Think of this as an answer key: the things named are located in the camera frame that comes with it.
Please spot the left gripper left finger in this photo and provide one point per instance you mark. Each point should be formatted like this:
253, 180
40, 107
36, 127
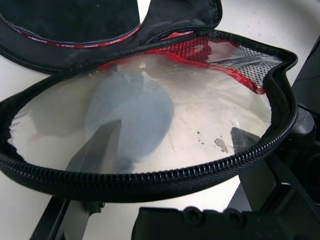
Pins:
105, 142

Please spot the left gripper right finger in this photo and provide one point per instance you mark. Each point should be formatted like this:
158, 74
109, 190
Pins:
257, 180

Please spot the grey cloth pouch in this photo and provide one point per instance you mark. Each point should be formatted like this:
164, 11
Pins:
140, 112

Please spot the black red paddle case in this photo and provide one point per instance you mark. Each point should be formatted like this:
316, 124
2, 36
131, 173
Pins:
175, 175

